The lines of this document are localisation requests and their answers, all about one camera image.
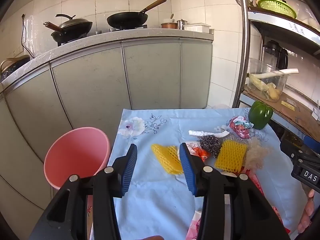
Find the floral light blue tablecloth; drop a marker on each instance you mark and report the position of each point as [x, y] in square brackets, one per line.
[160, 205]

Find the metal shelf rack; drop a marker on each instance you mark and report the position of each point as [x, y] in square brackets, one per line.
[275, 20]

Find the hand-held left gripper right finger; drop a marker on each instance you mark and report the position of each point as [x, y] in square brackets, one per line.
[186, 166]

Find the clear plastic splash guard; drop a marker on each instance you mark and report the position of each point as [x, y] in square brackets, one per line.
[35, 45]

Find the pink plastic bucket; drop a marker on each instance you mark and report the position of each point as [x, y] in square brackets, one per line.
[75, 155]

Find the colorful wrapper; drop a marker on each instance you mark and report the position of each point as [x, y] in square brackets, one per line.
[237, 127]

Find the yellow foam fruit net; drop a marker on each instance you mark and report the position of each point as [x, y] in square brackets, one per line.
[230, 155]
[165, 157]

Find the person's right hand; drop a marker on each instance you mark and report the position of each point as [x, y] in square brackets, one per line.
[307, 212]

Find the leek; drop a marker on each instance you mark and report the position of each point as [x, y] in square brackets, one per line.
[287, 71]

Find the green plastic basket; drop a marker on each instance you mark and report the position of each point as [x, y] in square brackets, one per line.
[277, 7]

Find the grey kitchen cabinet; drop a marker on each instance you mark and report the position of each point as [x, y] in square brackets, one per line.
[150, 75]

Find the green bell pepper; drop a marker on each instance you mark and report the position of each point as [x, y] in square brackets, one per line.
[260, 115]

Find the ginger root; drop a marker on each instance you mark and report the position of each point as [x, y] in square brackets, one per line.
[273, 93]

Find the steel wool scrubber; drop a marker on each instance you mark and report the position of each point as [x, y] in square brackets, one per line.
[210, 143]

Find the white rectangular container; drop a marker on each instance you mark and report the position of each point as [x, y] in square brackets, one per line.
[197, 28]

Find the black wok with lid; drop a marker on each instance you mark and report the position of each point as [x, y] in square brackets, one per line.
[72, 28]

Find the cardboard sheet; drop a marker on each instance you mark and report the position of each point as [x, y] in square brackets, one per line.
[295, 115]

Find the beige fluffy fiber clump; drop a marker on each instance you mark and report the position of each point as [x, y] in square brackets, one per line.
[257, 155]

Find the gas stove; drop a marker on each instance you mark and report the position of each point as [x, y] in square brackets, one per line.
[65, 42]

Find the steel cup with lid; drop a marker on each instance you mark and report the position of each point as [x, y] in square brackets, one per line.
[182, 24]

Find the copper pot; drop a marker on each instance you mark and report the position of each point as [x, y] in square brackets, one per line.
[168, 25]

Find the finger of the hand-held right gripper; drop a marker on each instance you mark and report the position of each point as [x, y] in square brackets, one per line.
[310, 155]

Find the orange snack wrapper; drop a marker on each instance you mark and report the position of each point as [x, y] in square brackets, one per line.
[201, 153]

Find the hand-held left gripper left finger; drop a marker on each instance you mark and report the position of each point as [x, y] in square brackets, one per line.
[130, 170]

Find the clear plastic container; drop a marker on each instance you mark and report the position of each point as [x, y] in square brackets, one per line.
[257, 67]

